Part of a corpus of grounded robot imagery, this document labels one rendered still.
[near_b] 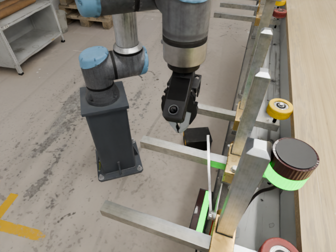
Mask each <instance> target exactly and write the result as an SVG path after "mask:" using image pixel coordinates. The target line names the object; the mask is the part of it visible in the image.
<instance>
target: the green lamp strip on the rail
mask: <svg viewBox="0 0 336 252"><path fill-rule="evenodd" d="M208 206H209V192H208V191H206V193H205V197H204V201H203V205H202V209H201V213H200V217H199V221H198V225H197V229H196V231H198V232H201V233H202V232H203V227H204V223H205V219H206V215H207V210H208Z"/></svg>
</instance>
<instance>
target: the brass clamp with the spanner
mask: <svg viewBox="0 0 336 252"><path fill-rule="evenodd" d="M221 211H222V209H219V210H217V211H216V217H215V220H214V223H213V227H212V232H211V241H210V246H209V250H208V252H234V245H235V238H236V230H237V229H236V230H235V232H234V234H233V236H232V237H230V236H227V235H224V234H221V233H218V232H217V227H218V222H219V217H220V214H221Z"/></svg>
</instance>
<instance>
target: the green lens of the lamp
mask: <svg viewBox="0 0 336 252"><path fill-rule="evenodd" d="M264 174H265V176H266V177H267V179H268V180H269V181H270V182H271V183H272V184H274V185H275V186H277V187H279V188H281V189H284V190H288V191H294V190H298V189H300V188H301V187H302V186H303V185H304V184H305V183H306V181H307V180H308V179H309V178H307V179H305V180H301V181H295V180H289V179H286V178H284V177H282V176H280V175H279V174H277V173H276V172H275V171H274V170H273V169H272V167H271V165H270V164H269V165H268V167H267V169H266V171H265V172H264Z"/></svg>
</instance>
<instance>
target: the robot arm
mask: <svg viewBox="0 0 336 252"><path fill-rule="evenodd" d="M75 3H76V6H77V9H78V11H79V13H80V14H81V15H82V16H83V17H85V18H89V17H93V18H98V17H100V16H108V15H112V21H113V27H114V34H115V40H116V42H115V43H114V44H113V50H110V51H108V49H107V48H106V47H103V46H92V47H89V48H87V49H85V50H83V51H82V52H81V53H80V55H79V58H78V59H79V65H80V68H81V71H82V75H83V78H84V81H85V85H86V93H85V98H86V101H87V102H88V103H89V104H90V105H92V106H95V107H105V106H109V105H111V104H113V103H115V102H116V101H117V100H118V99H119V97H120V91H119V89H118V87H117V86H116V84H115V83H114V80H118V79H123V78H129V77H134V76H140V75H143V74H145V73H146V72H147V71H148V68H149V58H148V54H147V50H146V48H145V46H143V45H142V43H141V42H140V41H139V40H138V28H137V15H136V12H143V11H151V10H159V11H160V12H161V13H162V39H161V41H160V42H161V44H163V59H164V60H165V62H167V66H168V68H169V69H170V70H172V71H173V72H172V75H171V77H170V79H169V81H168V82H167V88H166V89H165V90H164V91H163V92H164V93H165V95H162V97H161V100H162V102H161V109H162V116H163V117H164V119H165V120H166V121H168V123H169V124H170V125H171V127H172V128H173V129H174V130H175V131H176V132H177V133H180V134H181V133H182V132H184V131H185V130H186V129H187V128H188V127H189V125H190V124H191V123H192V122H193V120H194V119H195V118H196V116H197V113H198V109H199V107H198V103H199V102H197V101H196V97H198V96H199V93H200V87H201V78H202V75H200V74H195V71H196V70H198V69H199V67H200V64H202V63H203V62H204V61H205V59H206V52H207V43H208V32H209V24H210V16H211V7H212V0H75ZM196 77H199V78H198V79H197V78H196ZM196 93H197V95H196ZM178 123H180V124H179V125H178Z"/></svg>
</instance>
